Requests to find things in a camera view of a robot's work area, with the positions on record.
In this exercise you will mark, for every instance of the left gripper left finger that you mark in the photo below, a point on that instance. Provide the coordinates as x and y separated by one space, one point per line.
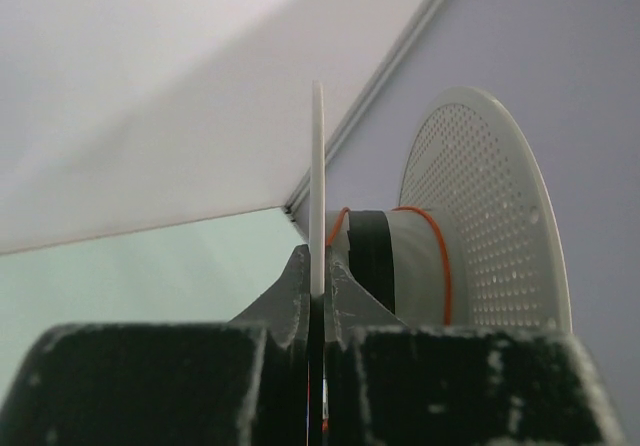
240 382

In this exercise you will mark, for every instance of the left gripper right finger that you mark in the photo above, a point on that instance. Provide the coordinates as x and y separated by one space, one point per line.
389 384

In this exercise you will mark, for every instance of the white cable spool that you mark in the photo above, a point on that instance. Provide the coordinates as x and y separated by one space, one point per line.
472 241

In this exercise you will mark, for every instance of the right aluminium frame post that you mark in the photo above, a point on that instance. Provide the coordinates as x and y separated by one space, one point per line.
366 168

